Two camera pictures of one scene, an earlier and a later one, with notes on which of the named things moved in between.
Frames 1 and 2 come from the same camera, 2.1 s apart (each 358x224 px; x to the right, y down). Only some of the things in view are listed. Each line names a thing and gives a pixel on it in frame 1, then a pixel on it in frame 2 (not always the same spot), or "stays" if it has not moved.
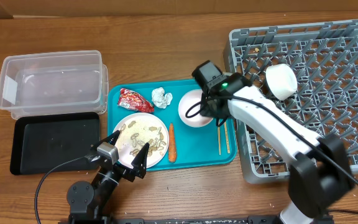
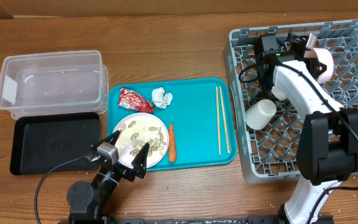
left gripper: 138,168 stays
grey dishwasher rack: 335,65 stays
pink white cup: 189,107 → 325,57
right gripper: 209,110 → 312,64
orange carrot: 172,153 stays
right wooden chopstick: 227,137 stays
